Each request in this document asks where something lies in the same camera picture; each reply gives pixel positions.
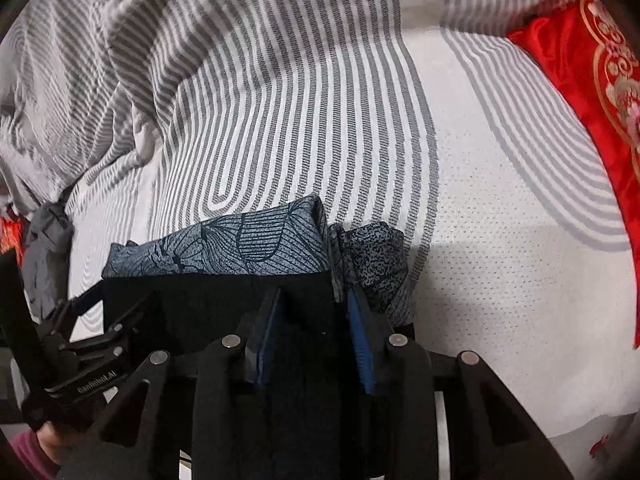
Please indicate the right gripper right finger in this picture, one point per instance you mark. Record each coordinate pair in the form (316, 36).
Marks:
(453, 407)

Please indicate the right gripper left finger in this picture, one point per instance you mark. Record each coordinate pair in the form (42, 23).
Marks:
(138, 434)

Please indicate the black trousers with blue trim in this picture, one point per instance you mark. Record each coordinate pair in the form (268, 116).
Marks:
(292, 380)

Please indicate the person left hand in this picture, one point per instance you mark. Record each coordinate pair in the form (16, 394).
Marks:
(58, 441)

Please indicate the small red cushion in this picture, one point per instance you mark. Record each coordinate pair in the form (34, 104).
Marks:
(13, 232)

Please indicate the striped grey white duvet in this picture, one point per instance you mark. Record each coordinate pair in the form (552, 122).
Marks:
(245, 102)

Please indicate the white patterned mattress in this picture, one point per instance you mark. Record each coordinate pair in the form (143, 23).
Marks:
(515, 241)

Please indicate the red embroidered cushion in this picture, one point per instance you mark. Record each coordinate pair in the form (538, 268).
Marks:
(587, 58)

